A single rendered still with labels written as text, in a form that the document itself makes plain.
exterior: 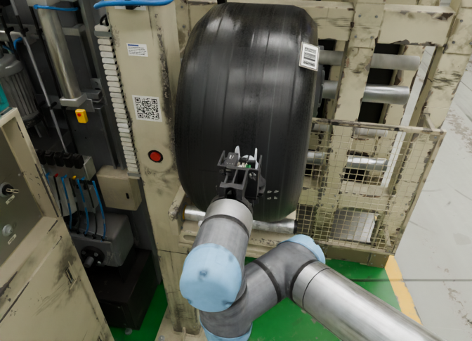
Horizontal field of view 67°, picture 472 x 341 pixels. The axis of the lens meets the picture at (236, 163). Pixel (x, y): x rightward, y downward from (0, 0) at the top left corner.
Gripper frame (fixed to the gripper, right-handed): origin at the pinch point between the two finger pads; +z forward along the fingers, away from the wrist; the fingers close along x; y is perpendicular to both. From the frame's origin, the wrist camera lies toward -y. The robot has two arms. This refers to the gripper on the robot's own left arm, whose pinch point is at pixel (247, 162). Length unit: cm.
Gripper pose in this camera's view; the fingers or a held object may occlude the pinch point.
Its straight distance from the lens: 74.8
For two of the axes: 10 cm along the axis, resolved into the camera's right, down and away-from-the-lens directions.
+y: 0.3, -8.5, -5.2
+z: 1.8, -5.1, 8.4
